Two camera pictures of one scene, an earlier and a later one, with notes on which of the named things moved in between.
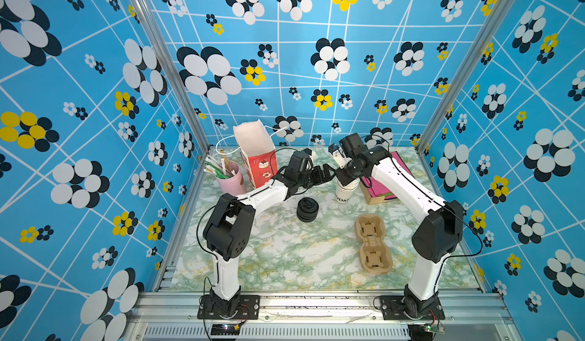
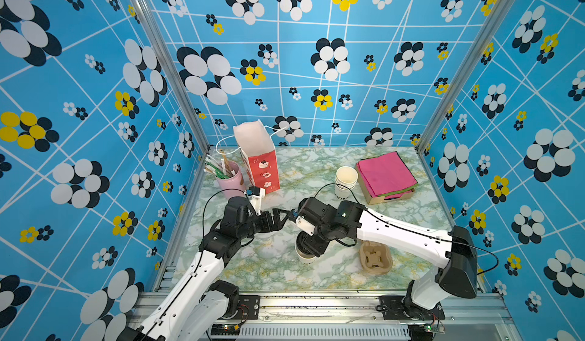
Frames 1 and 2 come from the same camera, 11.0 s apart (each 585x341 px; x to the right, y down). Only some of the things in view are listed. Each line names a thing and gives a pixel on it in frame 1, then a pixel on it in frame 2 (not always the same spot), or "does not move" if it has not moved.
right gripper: (343, 180) -> (311, 246)
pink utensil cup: (234, 184) does not move
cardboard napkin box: (375, 199) does not move
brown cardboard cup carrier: (375, 255) does not move
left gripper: (325, 177) -> (278, 224)
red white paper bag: (257, 151) does not move
